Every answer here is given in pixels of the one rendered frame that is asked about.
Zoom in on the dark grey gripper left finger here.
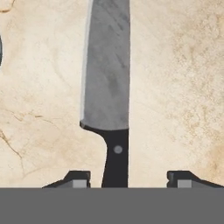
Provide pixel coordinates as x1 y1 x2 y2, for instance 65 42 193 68
42 170 92 189

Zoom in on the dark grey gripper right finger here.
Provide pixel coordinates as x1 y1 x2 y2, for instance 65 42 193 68
166 170 224 189

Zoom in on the dark grey round object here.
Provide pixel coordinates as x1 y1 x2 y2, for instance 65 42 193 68
0 37 4 67

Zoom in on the black-handled steel kitchen knife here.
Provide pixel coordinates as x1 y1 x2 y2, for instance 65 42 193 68
79 0 131 189

